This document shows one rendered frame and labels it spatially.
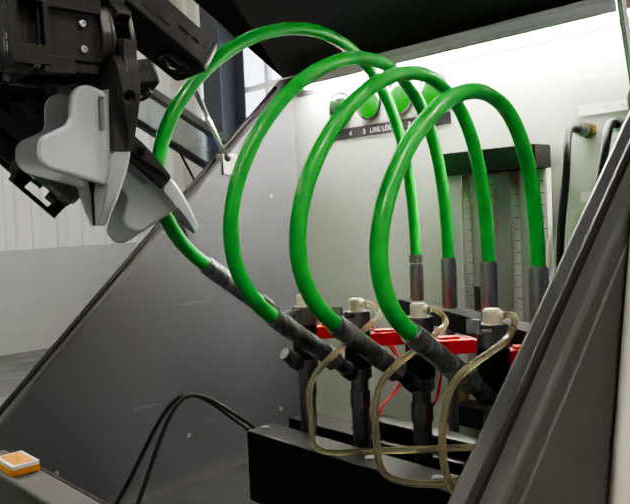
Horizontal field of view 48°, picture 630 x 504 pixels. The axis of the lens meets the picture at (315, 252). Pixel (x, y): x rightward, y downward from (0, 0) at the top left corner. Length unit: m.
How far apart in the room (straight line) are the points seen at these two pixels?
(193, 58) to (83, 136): 0.11
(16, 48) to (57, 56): 0.03
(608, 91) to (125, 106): 0.58
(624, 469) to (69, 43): 0.48
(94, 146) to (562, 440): 0.37
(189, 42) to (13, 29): 0.13
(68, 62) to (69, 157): 0.06
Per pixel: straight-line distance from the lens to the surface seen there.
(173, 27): 0.54
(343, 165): 1.13
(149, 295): 1.03
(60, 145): 0.48
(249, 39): 0.76
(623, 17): 0.70
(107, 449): 1.04
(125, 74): 0.49
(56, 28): 0.49
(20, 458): 0.88
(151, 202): 0.65
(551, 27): 0.90
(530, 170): 0.68
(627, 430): 0.58
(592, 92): 0.90
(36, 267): 7.58
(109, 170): 0.49
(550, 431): 0.50
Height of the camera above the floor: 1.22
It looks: 3 degrees down
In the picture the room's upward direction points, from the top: 3 degrees counter-clockwise
